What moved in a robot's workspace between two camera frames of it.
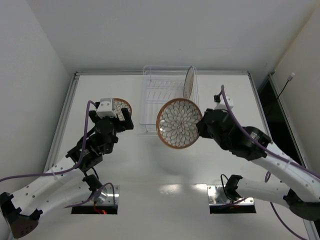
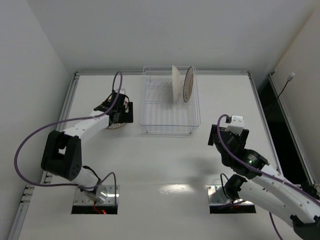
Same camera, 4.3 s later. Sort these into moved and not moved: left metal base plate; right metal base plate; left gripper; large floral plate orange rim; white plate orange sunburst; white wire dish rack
Moved: large floral plate orange rim; left gripper
Not moved: white plate orange sunburst; right metal base plate; left metal base plate; white wire dish rack
